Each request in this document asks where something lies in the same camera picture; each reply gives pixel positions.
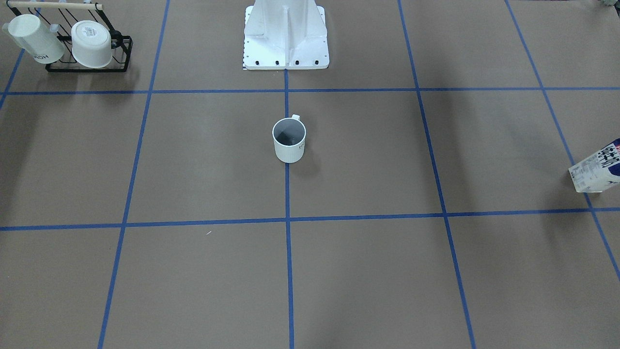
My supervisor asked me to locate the white mug with handle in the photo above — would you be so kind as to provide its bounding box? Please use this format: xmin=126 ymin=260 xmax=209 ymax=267
xmin=272 ymin=114 xmax=307 ymax=163

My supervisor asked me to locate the blue milk carton green cap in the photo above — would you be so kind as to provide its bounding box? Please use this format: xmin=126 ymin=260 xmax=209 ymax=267
xmin=568 ymin=139 xmax=620 ymax=193

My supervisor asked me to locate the white bowl with label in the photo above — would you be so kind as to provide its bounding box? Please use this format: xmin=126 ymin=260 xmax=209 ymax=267
xmin=70 ymin=20 xmax=113 ymax=68

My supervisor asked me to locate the white mug on rack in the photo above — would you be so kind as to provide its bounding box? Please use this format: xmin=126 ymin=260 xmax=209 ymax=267
xmin=2 ymin=14 xmax=65 ymax=64

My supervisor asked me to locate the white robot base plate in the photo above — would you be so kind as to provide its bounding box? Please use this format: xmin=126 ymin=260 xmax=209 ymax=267
xmin=242 ymin=0 xmax=330 ymax=70

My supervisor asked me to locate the black wire dish rack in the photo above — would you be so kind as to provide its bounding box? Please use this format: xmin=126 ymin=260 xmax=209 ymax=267
xmin=2 ymin=0 xmax=133 ymax=73

